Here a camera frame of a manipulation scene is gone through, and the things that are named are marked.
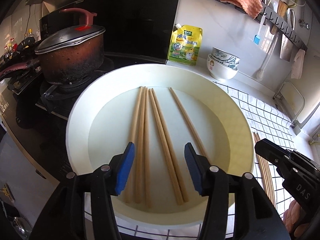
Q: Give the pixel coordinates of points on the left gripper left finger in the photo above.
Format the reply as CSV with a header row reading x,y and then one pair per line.
x,y
111,179

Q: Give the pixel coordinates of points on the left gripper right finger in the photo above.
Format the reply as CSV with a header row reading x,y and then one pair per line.
x,y
207,179

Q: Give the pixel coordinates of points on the wooden chopstick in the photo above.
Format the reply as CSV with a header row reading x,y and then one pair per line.
x,y
146,153
262,162
132,138
139,153
189,124
184,190
266,169
175,180

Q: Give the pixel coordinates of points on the right human hand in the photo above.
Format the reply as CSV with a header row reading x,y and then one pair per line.
x,y
291,218

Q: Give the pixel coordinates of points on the white checkered cloth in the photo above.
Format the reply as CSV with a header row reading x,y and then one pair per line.
x,y
265,119

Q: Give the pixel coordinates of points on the large white round tray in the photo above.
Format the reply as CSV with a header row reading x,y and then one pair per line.
x,y
100,124

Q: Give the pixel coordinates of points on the black gas stove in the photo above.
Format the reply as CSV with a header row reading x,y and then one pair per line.
x,y
39,94

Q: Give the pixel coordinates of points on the pink hanging cloth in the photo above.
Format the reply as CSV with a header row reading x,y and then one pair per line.
x,y
297,66

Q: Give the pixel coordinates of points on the white bottom bowl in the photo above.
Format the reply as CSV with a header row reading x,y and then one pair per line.
x,y
220,71

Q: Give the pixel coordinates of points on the patterned middle bowl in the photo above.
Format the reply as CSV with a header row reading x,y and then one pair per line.
x,y
228,63

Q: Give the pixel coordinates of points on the patterned bowl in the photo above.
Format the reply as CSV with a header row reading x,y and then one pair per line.
x,y
228,63
217,51

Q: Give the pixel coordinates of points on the dark red cooking pot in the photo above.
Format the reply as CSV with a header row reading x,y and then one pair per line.
x,y
71,64

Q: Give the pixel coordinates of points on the patterned top bowl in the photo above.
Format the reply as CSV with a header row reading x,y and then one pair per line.
x,y
217,51

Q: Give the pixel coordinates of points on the metal cleaver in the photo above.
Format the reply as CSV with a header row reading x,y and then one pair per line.
x,y
286,48

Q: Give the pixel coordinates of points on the yellow seasoning pouch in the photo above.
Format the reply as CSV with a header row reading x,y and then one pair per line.
x,y
185,44

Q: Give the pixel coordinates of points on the blue silicone brush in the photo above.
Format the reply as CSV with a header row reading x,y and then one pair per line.
x,y
256,39

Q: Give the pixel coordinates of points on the dark frying pan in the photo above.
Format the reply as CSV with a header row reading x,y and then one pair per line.
x,y
24,58

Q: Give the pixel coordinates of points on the black wall hook rail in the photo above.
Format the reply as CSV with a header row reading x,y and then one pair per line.
x,y
286,27

